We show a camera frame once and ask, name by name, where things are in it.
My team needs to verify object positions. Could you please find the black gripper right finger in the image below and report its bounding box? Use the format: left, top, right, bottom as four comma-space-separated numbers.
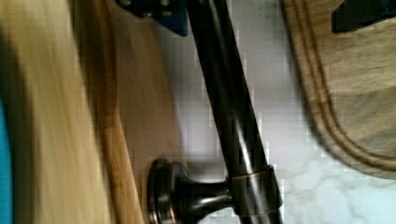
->
331, 0, 396, 34

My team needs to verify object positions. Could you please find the blue round object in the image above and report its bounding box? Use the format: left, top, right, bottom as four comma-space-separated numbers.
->
0, 106, 13, 224

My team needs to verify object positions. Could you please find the dark wooden cutting board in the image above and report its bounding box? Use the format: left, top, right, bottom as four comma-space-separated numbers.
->
280, 0, 396, 179

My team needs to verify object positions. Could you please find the light bamboo drawer cabinet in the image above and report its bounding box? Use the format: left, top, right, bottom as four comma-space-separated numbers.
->
1, 0, 183, 224

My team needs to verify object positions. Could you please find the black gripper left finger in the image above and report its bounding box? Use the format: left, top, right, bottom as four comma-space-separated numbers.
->
115, 0, 188, 36

